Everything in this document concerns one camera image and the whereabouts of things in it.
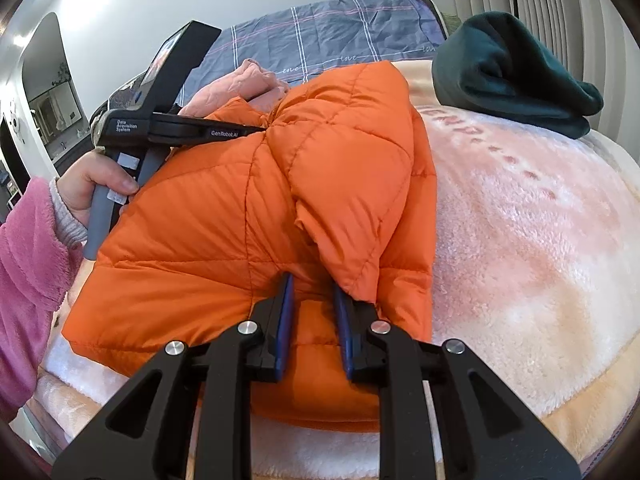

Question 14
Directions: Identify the light green pillow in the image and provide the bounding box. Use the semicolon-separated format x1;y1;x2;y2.
442;12;462;36

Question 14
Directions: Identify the pink fleece sleeve forearm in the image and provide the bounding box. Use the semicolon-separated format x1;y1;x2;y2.
1;178;87;422

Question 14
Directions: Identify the orange puffer jacket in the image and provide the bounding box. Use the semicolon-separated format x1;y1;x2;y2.
62;61;436;432

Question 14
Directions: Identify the dark dresser with mirror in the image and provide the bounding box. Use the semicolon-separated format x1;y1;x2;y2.
0;12;94;212

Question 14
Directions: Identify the dark green folded garment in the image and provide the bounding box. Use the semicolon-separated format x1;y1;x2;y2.
432;11;604;139

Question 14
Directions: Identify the cream pink fleece blanket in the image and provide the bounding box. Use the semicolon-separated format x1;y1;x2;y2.
28;61;639;479

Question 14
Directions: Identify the dark floral pillow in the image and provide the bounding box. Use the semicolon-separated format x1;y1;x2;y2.
89;73;144;122

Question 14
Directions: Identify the person's left hand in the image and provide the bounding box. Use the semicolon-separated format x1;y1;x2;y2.
56;151;139;226

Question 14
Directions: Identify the pink quilted garment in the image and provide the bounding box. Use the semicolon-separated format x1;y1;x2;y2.
178;58;290;118

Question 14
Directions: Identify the grey pleated curtain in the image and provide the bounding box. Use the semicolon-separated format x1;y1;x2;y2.
454;0;639;159

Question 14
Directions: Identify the blue plaid pillow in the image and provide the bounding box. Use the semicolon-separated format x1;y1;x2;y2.
176;0;448;106

